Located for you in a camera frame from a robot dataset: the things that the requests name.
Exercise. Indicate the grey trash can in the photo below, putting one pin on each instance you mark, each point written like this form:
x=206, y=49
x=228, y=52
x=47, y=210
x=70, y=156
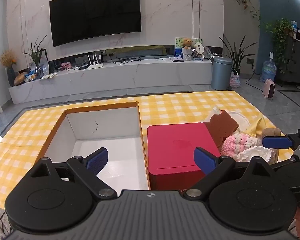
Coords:
x=221, y=75

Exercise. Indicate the black set-top box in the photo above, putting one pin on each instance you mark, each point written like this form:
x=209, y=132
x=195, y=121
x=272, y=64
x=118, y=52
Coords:
x=83, y=67

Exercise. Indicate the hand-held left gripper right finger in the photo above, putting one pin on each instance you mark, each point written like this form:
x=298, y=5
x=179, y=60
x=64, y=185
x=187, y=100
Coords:
x=203, y=160

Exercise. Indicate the cardboard box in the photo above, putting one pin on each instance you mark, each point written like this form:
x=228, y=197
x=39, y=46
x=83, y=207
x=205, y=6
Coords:
x=110, y=125

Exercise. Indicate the snack packets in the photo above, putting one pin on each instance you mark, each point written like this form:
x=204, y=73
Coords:
x=30, y=76

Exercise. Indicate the blue water jug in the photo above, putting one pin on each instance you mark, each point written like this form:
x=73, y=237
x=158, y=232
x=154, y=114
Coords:
x=268, y=71

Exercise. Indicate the brown sponge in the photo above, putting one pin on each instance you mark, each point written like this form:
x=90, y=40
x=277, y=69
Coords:
x=222, y=127

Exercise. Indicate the patterned round fan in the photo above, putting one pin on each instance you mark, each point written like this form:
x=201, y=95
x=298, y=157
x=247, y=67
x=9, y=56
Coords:
x=207, y=52

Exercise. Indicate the white marble television cabinet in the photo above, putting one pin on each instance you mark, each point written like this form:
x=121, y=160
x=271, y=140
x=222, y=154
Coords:
x=115, y=77

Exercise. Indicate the woven basket bag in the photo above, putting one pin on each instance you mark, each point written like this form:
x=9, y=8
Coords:
x=235, y=81

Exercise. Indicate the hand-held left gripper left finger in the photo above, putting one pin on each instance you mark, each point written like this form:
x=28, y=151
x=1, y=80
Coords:
x=100, y=158

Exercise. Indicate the dark vase with dried flowers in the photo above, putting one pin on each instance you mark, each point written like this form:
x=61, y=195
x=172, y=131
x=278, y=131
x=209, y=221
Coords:
x=11, y=76

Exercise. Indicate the clear plastic bag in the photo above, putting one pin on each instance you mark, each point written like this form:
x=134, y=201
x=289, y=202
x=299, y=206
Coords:
x=45, y=66

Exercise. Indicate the white router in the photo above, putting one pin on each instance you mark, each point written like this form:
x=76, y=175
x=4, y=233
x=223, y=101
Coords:
x=95, y=66

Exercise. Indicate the yellow checked cloth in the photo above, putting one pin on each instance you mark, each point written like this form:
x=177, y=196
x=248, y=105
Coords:
x=177, y=105

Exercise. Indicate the potted long-leaf plant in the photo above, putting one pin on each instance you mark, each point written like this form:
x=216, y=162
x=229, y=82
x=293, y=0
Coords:
x=236, y=55

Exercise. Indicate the pink crocheted toy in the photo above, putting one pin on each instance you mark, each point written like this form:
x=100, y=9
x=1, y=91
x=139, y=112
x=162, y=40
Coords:
x=232, y=145

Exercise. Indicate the brown bread-shaped cushion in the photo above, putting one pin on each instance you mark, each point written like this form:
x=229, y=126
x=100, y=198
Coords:
x=20, y=78

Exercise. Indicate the beige plush toy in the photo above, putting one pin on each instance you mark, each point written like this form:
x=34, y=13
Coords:
x=271, y=132

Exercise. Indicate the pink heater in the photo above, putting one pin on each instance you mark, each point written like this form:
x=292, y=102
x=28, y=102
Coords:
x=268, y=90

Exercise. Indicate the white flat box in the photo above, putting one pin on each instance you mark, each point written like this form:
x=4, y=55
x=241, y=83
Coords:
x=176, y=59

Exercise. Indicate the white hand fan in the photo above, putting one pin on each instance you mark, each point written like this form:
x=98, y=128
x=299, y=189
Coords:
x=198, y=48

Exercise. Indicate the ivy plant on cabinet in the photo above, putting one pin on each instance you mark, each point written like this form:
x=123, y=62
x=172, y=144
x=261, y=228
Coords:
x=280, y=32

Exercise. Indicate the green and blue picture board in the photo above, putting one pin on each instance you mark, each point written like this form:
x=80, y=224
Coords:
x=178, y=47

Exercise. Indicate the red box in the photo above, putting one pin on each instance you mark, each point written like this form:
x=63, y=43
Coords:
x=175, y=150

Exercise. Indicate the wall socket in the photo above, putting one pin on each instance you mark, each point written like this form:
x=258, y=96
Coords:
x=250, y=60

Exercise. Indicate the white fluffy cloth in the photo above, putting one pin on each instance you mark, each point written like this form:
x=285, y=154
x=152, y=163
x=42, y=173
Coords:
x=255, y=153

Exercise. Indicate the pink photo card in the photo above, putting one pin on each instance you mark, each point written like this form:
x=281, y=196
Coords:
x=66, y=66

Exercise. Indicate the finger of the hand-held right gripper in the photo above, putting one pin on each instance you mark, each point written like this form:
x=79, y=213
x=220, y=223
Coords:
x=276, y=142

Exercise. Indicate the dark cabinet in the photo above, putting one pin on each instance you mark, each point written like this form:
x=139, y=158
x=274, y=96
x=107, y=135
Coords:
x=297, y=62

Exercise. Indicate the papers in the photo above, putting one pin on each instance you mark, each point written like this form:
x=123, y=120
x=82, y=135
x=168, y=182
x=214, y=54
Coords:
x=48, y=76

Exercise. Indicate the black wall television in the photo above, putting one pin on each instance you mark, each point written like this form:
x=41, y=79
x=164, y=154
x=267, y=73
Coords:
x=95, y=12

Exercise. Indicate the teddy bear bouquet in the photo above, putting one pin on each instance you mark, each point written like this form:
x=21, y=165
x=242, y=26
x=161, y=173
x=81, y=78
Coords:
x=187, y=42

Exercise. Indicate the green plant in glass vase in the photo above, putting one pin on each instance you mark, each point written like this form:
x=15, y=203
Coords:
x=36, y=52

